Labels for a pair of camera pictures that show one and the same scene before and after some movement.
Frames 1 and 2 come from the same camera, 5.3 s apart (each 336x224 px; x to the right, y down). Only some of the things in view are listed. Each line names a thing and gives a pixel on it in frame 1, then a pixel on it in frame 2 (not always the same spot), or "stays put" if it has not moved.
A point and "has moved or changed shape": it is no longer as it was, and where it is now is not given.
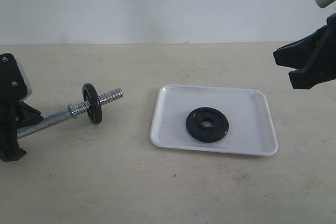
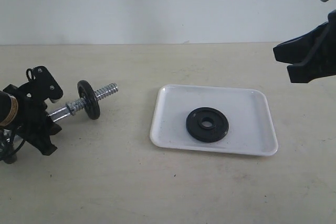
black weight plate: (216, 131) stays put
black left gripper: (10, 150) → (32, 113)
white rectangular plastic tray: (251, 129) stays put
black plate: (90, 94) has moved or changed shape
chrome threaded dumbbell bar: (73, 110) has moved or changed shape
